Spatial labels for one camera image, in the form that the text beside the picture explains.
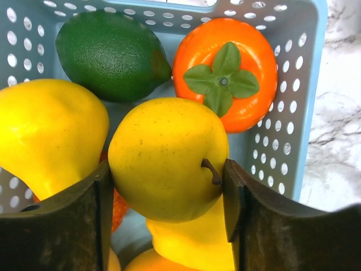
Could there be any yellow bell pepper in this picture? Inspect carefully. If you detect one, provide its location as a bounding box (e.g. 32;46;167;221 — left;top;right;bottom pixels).
146;197;235;270

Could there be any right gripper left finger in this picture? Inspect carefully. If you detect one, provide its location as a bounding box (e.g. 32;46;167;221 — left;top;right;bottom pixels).
1;160;114;270

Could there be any blue perforated plastic basket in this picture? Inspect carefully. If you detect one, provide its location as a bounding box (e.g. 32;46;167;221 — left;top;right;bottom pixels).
0;0;329;255

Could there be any green avocado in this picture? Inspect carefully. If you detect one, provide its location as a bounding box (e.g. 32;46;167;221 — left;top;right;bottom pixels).
55;10;171;103

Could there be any yellow pear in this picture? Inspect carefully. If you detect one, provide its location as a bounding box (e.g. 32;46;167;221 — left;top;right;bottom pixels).
108;98;229;222
1;79;109;200

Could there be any orange persimmon with leaves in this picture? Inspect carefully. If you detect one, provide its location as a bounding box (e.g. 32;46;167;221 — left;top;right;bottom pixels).
173;18;278;133

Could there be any green orange mango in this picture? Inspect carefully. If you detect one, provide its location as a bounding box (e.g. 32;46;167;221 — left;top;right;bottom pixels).
108;248;204;271

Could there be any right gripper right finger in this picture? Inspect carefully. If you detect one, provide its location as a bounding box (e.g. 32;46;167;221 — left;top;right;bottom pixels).
223;159;360;270

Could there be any orange tangerine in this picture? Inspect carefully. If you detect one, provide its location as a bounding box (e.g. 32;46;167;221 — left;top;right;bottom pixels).
33;151;130;234

